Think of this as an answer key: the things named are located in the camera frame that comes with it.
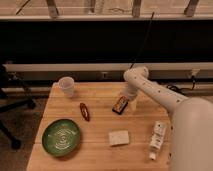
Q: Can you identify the black orange eraser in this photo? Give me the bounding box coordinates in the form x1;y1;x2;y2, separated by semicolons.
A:
112;96;128;115

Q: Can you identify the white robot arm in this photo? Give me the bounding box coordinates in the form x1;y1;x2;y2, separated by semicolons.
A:
123;66;213;171

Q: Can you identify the white sponge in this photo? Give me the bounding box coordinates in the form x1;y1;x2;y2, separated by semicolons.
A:
109;130;130;146

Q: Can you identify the white tube bottle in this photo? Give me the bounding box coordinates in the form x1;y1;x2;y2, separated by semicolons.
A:
149;121;167;160

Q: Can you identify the red oval clip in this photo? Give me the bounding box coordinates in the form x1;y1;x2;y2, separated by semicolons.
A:
80;103;90;122

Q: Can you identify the clear plastic cup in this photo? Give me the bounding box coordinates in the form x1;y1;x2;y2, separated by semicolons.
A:
58;77;74;97

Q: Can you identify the green bowl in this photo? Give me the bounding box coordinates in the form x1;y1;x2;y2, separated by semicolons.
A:
42;119;81;157

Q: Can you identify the black cable on floor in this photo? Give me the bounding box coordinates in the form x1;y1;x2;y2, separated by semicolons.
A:
165;84;183;94

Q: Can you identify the black hanging cable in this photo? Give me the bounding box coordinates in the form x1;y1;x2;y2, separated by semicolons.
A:
129;11;156;70

